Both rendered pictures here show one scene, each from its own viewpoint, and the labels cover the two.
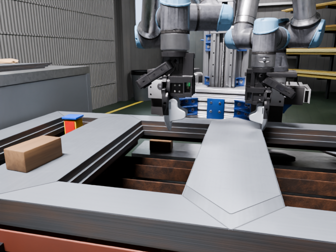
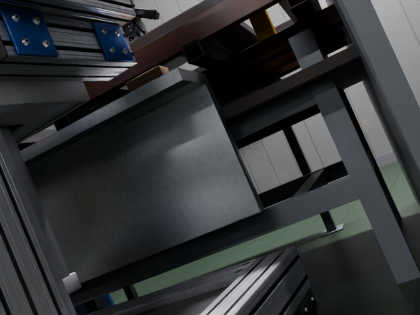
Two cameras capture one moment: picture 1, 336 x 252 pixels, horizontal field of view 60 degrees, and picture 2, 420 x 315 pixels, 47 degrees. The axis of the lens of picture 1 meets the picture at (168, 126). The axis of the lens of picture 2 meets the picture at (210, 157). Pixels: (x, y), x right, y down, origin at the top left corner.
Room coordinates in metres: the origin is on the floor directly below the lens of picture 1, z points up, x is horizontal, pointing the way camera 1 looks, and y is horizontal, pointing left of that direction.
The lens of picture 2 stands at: (2.50, 0.20, 0.42)
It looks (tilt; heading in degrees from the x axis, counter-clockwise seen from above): 3 degrees up; 185
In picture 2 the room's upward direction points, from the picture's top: 23 degrees counter-clockwise
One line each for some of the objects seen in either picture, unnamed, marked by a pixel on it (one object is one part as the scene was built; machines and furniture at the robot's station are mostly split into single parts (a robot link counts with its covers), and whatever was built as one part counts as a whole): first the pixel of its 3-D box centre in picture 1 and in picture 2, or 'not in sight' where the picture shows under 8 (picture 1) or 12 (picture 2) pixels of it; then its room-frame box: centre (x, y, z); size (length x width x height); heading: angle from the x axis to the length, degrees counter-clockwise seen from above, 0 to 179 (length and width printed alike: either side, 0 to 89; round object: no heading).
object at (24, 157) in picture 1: (35, 152); not in sight; (0.66, 0.32, 0.89); 0.12 x 0.06 x 0.05; 160
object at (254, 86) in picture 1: (258, 86); not in sight; (0.98, -0.30, 1.02); 0.09 x 0.08 x 0.12; 77
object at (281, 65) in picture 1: (272, 60); not in sight; (1.42, -0.50, 1.09); 0.15 x 0.15 x 0.10
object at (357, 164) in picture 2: not in sight; (353, 154); (1.23, 0.43, 0.34); 0.06 x 0.06 x 0.68; 77
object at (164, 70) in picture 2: (161, 144); (150, 84); (1.31, 0.03, 0.71); 0.10 x 0.06 x 0.05; 78
